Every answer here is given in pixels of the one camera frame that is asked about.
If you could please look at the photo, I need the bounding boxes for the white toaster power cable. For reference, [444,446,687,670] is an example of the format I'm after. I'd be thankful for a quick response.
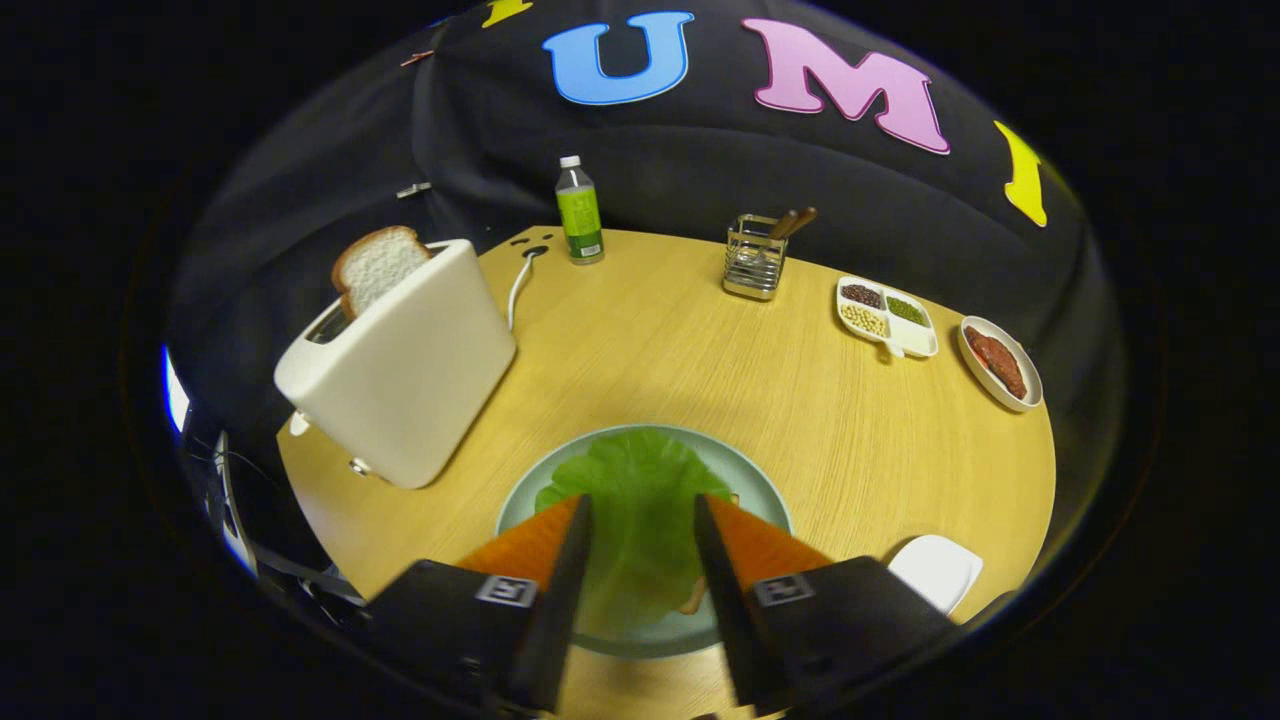
[506,250,546,333]

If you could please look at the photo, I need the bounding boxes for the white divided dish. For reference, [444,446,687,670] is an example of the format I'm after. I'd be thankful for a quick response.
[836,275,940,359]

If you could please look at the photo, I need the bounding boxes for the bread slice under lettuce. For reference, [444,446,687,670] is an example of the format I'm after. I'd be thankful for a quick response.
[678,490,743,617]

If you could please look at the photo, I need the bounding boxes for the white round meat plate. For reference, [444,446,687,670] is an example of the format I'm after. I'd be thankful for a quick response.
[958,315,1044,413]

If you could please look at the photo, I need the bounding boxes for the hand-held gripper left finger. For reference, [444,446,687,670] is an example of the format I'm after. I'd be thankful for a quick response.
[362,493,596,717]

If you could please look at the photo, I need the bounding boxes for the white bread slice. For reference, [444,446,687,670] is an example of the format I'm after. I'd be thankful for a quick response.
[331,225,433,319]

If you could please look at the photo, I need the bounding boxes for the white toaster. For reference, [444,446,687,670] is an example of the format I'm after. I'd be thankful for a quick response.
[274,238,518,490]

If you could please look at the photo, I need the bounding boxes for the light green round plate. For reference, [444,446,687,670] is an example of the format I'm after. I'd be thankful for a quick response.
[495,423,796,659]

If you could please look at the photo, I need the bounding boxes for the red meat slice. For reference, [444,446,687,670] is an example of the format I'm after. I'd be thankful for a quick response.
[965,326,1028,400]

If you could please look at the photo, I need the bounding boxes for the green lettuce leaf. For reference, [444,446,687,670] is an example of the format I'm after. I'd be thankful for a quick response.
[535,428,736,641]

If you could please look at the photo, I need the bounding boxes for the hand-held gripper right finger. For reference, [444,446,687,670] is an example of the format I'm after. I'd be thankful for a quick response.
[693,492,959,717]

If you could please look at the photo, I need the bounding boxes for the wire utensil holder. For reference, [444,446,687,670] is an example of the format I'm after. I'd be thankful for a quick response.
[722,214,789,302]

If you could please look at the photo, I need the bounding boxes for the green label water bottle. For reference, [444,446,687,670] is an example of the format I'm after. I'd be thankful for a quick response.
[555,155,606,266]

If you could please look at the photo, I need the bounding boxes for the white square plate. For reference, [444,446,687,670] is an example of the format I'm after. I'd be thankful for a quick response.
[886,534,985,615]

